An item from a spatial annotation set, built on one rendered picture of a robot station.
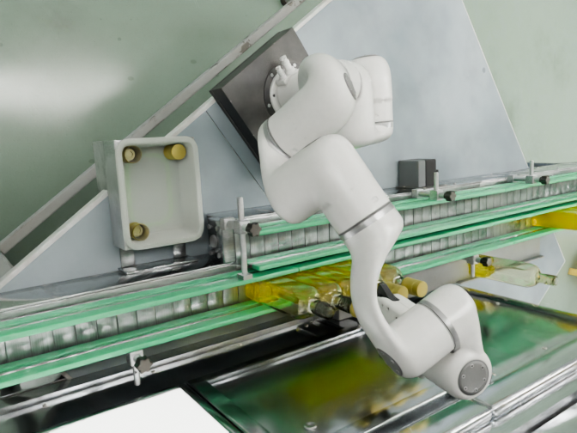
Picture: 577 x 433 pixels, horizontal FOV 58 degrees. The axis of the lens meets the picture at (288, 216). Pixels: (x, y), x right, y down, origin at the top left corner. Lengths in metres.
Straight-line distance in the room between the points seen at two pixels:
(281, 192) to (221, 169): 0.55
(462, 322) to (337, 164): 0.26
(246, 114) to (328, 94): 0.49
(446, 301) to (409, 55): 1.08
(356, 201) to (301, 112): 0.17
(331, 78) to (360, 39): 0.79
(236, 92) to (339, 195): 0.59
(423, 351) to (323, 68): 0.41
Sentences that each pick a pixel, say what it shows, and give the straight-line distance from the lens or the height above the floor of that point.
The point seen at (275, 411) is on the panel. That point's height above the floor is 1.17.
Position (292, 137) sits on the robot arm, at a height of 1.22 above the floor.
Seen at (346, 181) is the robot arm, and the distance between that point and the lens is 0.67.
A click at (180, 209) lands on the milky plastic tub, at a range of 1.19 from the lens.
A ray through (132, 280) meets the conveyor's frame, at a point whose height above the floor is 0.86.
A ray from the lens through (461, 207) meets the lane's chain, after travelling 1.66.
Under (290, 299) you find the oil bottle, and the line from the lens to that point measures 1.02.
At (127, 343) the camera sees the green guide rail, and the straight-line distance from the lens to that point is 1.02.
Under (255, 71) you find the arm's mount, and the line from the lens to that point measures 1.24.
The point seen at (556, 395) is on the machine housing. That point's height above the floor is 1.42.
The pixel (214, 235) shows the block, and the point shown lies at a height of 0.85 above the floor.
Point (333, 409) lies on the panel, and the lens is 0.92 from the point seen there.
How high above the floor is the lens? 1.86
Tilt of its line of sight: 54 degrees down
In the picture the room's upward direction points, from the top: 100 degrees clockwise
